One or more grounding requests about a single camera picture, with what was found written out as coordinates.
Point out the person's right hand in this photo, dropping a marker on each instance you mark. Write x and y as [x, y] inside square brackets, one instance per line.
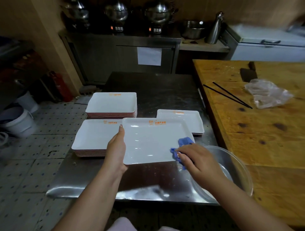
[202, 166]

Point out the person's left hand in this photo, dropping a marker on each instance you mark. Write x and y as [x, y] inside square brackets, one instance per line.
[115, 152]

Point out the stack of white plates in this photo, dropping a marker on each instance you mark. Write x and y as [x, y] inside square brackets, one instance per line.
[110, 102]
[190, 119]
[95, 135]

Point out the blue cloth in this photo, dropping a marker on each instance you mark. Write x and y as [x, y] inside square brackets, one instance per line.
[183, 141]

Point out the white rectangular plate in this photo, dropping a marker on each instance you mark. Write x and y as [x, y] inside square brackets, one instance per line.
[147, 142]

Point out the steel work table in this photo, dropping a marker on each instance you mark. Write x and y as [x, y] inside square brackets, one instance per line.
[155, 88]

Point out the person's right forearm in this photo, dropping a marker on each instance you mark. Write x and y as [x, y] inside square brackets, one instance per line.
[245, 209]

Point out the person's left forearm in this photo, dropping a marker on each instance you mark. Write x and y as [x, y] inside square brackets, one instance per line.
[90, 204]

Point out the clear glass bowl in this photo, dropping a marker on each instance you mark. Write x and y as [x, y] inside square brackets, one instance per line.
[236, 164]

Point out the loose light floor tile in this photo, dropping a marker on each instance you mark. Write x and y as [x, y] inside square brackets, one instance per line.
[83, 100]

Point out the grey brick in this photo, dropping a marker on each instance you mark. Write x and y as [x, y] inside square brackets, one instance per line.
[87, 89]

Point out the wooden table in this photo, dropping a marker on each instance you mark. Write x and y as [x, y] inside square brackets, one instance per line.
[274, 147]

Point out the black chopstick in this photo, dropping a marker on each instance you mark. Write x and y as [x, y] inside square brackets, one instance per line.
[232, 95]
[226, 96]

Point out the red fire extinguisher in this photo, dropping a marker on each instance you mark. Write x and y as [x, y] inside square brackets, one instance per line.
[62, 88]

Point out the stainless steel cabinet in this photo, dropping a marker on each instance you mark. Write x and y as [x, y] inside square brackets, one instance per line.
[95, 59]

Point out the crumpled clear plastic bag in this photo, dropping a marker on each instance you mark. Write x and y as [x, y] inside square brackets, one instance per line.
[268, 94]

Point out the white plastic bucket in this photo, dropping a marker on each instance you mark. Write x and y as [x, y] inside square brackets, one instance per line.
[20, 125]
[27, 102]

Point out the white paper sheet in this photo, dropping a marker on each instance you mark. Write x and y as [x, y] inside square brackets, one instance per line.
[149, 56]

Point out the beige side counter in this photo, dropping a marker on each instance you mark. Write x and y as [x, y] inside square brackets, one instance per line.
[202, 46]

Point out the black induction cooker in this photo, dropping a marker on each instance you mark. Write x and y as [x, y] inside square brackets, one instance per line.
[79, 25]
[155, 30]
[117, 28]

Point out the white chest freezer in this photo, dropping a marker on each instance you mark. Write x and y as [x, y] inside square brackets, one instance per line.
[267, 53]

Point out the dark storage rack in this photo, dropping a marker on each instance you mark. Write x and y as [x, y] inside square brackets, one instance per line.
[19, 64]

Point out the steel basin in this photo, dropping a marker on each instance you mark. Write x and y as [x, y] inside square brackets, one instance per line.
[193, 31]

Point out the steel jug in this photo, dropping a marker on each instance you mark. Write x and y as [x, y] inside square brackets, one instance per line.
[214, 29]

